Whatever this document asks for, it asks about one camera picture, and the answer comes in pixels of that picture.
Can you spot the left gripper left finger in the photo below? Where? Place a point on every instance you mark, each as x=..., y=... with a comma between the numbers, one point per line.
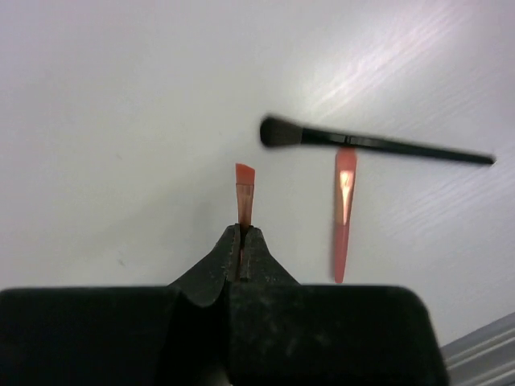
x=135, y=335

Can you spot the aluminium front rail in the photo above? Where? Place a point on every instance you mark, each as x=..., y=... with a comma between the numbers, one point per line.
x=483, y=357

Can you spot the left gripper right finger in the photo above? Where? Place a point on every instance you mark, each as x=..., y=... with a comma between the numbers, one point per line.
x=285, y=333

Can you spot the black powder brush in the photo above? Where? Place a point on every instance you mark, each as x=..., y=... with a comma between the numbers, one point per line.
x=276, y=132

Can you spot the rose gold brush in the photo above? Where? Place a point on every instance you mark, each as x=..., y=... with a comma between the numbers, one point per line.
x=345, y=178

